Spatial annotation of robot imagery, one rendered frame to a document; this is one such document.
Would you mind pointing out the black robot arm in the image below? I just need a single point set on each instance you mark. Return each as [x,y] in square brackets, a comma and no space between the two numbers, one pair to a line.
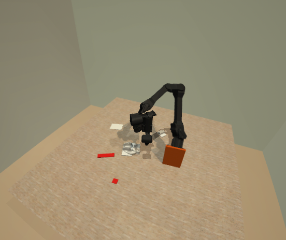
[177,127]

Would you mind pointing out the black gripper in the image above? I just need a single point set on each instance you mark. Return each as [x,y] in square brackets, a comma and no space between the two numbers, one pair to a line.
[147,138]

